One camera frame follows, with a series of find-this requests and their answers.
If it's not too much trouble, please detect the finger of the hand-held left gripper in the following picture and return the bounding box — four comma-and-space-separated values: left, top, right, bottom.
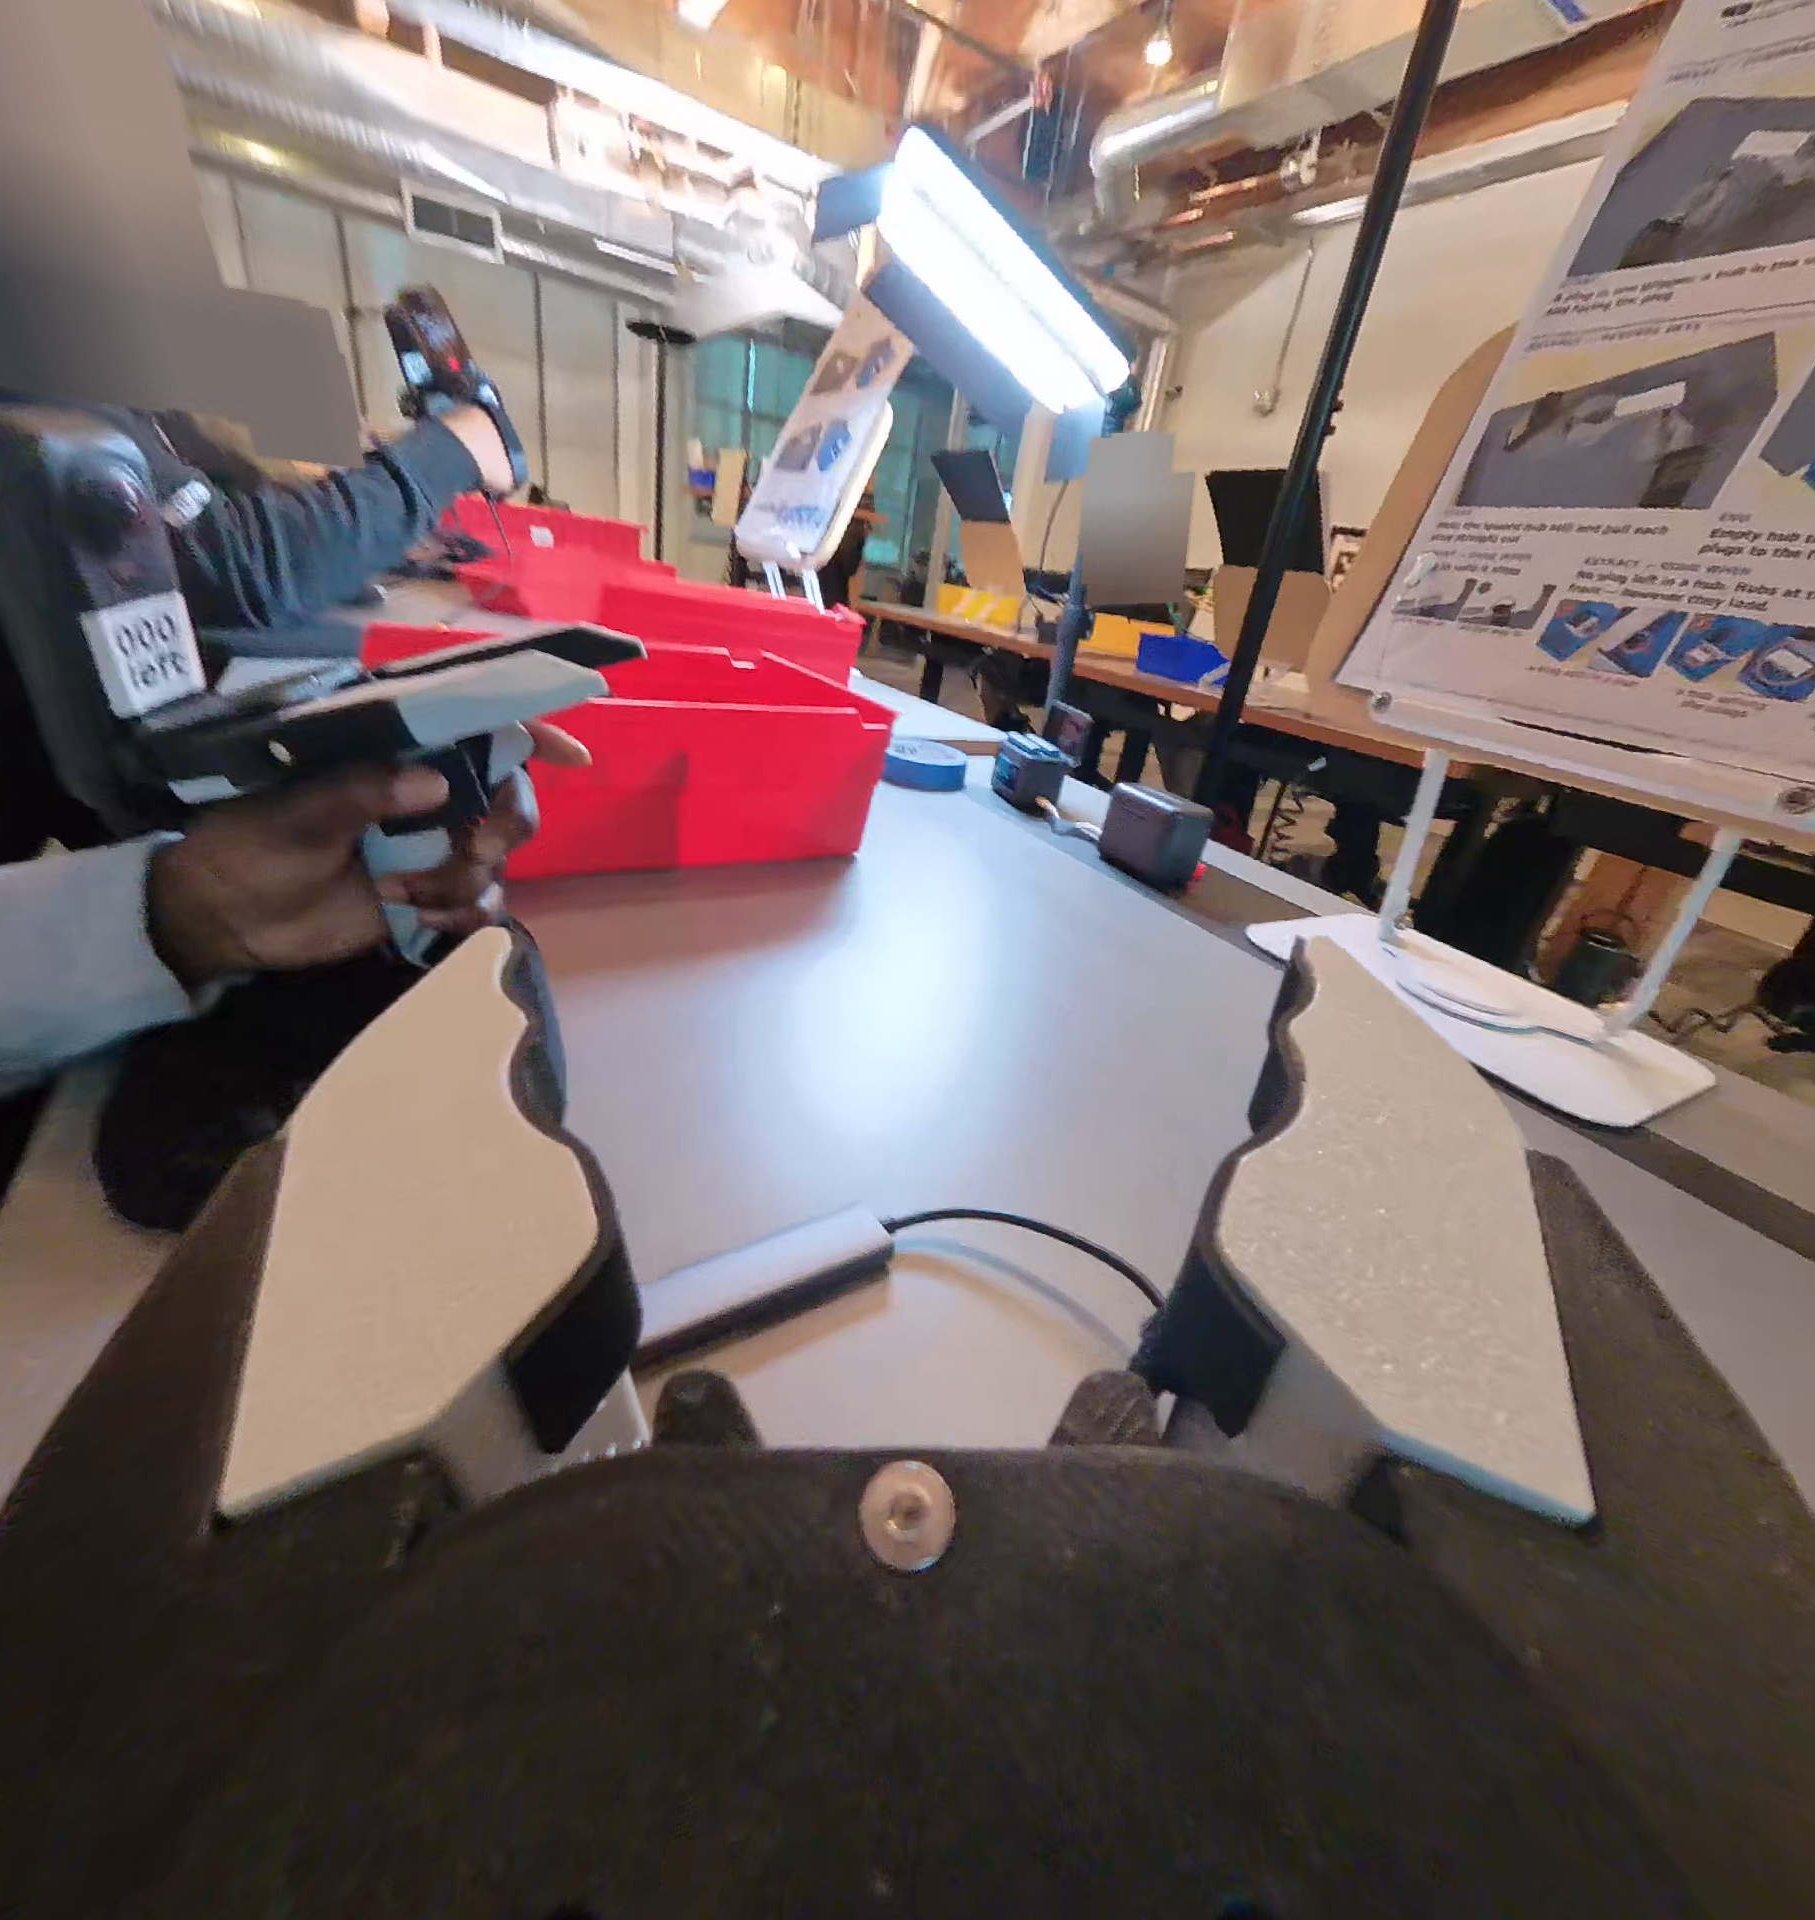
156, 657, 611, 805
211, 617, 648, 693

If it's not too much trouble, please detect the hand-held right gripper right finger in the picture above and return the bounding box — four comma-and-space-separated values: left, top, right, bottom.
1139, 936, 1601, 1530

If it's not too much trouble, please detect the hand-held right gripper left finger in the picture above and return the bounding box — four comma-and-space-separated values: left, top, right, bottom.
213, 921, 646, 1520

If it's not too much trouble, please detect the red plastic bin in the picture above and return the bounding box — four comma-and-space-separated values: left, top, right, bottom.
358, 624, 897, 881
438, 495, 658, 593
449, 560, 867, 696

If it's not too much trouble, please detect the grey usb hub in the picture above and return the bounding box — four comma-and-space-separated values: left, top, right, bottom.
634, 1205, 897, 1359

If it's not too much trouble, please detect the black hub cable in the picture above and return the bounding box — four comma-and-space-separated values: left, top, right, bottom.
883, 1205, 1170, 1359

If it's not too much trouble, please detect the person's left forearm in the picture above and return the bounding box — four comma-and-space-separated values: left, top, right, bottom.
0, 829, 203, 1118

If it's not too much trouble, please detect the person's left hand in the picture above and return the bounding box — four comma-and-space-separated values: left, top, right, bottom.
147, 720, 594, 994

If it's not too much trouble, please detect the white document stand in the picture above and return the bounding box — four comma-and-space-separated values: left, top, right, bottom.
1242, 697, 1815, 1130

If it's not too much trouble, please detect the black floor lamp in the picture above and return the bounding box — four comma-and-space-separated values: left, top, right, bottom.
628, 321, 699, 558

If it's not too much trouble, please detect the small printed instruction sheet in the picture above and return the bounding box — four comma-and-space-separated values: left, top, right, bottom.
728, 327, 915, 572

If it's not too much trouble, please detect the ceiling air vent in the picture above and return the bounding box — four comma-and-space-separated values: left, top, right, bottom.
402, 183, 507, 262

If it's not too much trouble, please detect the dark grey case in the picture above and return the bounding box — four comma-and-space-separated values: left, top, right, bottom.
1097, 781, 1215, 889

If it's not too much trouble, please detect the black blue battery charger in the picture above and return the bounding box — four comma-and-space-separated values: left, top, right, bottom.
990, 729, 1077, 821

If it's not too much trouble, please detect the row of yellow bins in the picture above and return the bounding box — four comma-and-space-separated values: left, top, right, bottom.
936, 587, 1142, 664

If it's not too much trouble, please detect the bright studio light panel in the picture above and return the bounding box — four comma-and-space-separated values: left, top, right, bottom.
811, 125, 1142, 420

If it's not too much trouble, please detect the black flag panel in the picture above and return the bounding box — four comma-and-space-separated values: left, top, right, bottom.
1203, 468, 1324, 579

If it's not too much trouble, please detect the black light stand pole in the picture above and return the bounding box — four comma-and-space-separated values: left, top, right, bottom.
1191, 0, 1464, 821

